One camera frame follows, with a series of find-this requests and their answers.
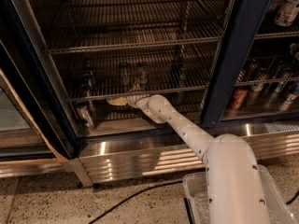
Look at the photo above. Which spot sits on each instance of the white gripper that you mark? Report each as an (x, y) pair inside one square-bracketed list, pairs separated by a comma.
[(135, 100)]

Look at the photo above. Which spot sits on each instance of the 7up can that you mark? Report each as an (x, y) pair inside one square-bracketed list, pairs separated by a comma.
[(125, 73)]

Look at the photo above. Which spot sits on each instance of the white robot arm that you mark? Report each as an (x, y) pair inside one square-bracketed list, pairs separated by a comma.
[(234, 184)]

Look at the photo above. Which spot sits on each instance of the steel fridge base grille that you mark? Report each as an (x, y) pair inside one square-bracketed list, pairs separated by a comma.
[(132, 157)]

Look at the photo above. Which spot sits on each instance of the open glass fridge door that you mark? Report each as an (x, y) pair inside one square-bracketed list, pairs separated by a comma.
[(28, 77)]

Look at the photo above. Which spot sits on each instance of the red can behind glass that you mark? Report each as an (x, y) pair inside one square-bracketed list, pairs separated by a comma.
[(236, 101)]

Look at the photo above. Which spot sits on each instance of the blue white can right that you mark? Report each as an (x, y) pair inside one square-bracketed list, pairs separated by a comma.
[(292, 94)]

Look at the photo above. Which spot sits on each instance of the white can top right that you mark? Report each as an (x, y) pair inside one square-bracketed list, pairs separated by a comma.
[(287, 13)]

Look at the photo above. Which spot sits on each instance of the clear plastic bin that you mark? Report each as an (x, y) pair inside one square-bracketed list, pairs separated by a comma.
[(196, 182)]

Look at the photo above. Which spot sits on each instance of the bubble wrap sheet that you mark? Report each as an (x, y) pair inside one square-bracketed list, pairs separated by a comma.
[(201, 207)]

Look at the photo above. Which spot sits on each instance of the lower wire shelf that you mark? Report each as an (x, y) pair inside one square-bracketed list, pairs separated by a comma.
[(197, 65)]

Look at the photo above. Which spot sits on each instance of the wire shelf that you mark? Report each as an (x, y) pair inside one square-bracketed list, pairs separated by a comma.
[(197, 65), (96, 25)]

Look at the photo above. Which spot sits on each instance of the upper wire shelf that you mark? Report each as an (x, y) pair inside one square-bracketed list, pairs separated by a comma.
[(96, 25)]

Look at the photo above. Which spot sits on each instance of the dark blue fridge door frame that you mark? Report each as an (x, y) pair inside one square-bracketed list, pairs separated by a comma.
[(245, 19)]

